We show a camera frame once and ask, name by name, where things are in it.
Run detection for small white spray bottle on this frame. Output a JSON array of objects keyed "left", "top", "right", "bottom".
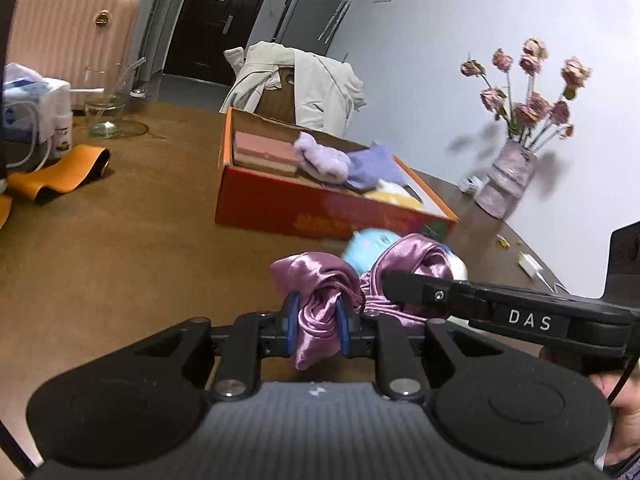
[{"left": 52, "top": 87, "right": 106, "bottom": 154}]

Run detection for yellow cloth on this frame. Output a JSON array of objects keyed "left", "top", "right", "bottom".
[{"left": 362, "top": 178, "right": 426, "bottom": 211}]

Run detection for pale purple vase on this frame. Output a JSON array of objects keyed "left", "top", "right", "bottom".
[{"left": 475, "top": 137, "right": 539, "bottom": 219}]

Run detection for white and blue plastic bag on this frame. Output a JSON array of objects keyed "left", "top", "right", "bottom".
[{"left": 2, "top": 62, "right": 57, "bottom": 169}]

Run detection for clear glass cup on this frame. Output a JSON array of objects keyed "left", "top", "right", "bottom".
[{"left": 82, "top": 57, "right": 149, "bottom": 139}]

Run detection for purple satin cloth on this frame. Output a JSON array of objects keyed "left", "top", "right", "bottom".
[{"left": 269, "top": 232, "right": 453, "bottom": 371}]

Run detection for pink ribbed suitcase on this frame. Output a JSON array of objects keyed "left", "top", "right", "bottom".
[{"left": 5, "top": 0, "right": 141, "bottom": 111}]

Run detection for white charging cable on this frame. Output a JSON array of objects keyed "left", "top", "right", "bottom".
[{"left": 537, "top": 270, "right": 569, "bottom": 294}]

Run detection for grey interior door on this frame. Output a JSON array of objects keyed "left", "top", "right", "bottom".
[{"left": 137, "top": 0, "right": 177, "bottom": 84}]

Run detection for grey refrigerator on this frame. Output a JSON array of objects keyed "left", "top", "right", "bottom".
[{"left": 272, "top": 0, "right": 358, "bottom": 56}]

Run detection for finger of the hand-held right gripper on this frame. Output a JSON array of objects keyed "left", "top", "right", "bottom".
[{"left": 382, "top": 269, "right": 473, "bottom": 320}]

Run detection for clear folded umbrella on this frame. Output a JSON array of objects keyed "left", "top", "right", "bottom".
[{"left": 317, "top": 0, "right": 358, "bottom": 44}]

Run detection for fluffy lavender towel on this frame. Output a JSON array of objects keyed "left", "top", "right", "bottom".
[{"left": 292, "top": 131, "right": 353, "bottom": 189}]

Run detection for person's right hand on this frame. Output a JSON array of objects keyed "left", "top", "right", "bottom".
[{"left": 591, "top": 360, "right": 640, "bottom": 467}]

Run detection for dark entrance door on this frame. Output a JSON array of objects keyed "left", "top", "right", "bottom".
[{"left": 164, "top": 0, "right": 279, "bottom": 86}]

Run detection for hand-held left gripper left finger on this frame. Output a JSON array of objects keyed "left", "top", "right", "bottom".
[{"left": 119, "top": 292, "right": 301, "bottom": 401}]

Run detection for red cardboard box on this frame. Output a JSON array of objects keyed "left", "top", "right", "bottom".
[{"left": 215, "top": 106, "right": 460, "bottom": 241}]

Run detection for wooden chair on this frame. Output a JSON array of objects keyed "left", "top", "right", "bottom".
[{"left": 255, "top": 67, "right": 301, "bottom": 126}]

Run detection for dried pink roses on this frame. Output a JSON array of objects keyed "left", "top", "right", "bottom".
[{"left": 460, "top": 37, "right": 594, "bottom": 154}]

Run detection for purple drawstring pouch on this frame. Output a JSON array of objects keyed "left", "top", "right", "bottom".
[{"left": 345, "top": 144, "right": 409, "bottom": 191}]

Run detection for beige coat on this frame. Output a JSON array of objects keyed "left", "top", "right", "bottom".
[{"left": 220, "top": 41, "right": 367, "bottom": 137}]

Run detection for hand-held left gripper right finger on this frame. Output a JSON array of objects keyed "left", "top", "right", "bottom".
[{"left": 335, "top": 300, "right": 506, "bottom": 402}]

